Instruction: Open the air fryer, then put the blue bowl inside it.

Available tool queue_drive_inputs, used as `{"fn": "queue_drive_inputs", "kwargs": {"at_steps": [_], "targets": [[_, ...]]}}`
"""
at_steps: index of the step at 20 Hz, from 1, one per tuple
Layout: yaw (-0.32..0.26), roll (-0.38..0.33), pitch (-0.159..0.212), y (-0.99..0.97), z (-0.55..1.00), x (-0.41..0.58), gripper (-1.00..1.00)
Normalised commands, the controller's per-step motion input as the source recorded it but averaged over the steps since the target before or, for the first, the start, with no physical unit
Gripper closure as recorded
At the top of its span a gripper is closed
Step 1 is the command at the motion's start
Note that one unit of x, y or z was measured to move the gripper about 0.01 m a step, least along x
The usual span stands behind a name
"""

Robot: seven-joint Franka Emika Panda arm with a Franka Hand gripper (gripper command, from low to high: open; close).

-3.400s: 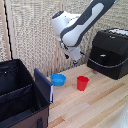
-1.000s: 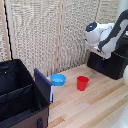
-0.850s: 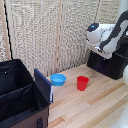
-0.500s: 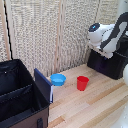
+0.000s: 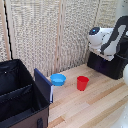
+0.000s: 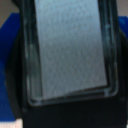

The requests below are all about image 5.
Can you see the red plastic cup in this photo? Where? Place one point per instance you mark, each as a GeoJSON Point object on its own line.
{"type": "Point", "coordinates": [82, 83]}

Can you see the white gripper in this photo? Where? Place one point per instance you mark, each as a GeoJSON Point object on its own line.
{"type": "Point", "coordinates": [104, 55]}

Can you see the black fabric storage box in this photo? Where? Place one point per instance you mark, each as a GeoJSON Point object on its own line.
{"type": "Point", "coordinates": [20, 96]}

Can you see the dark blue binder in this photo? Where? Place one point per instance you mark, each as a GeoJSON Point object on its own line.
{"type": "Point", "coordinates": [42, 86]}

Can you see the beige woven folding screen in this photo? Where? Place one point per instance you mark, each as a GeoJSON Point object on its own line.
{"type": "Point", "coordinates": [40, 33]}

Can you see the blue plastic bowl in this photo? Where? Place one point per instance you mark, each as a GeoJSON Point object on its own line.
{"type": "Point", "coordinates": [58, 79]}

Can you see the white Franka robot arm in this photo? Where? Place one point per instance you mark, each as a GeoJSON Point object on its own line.
{"type": "Point", "coordinates": [106, 38]}

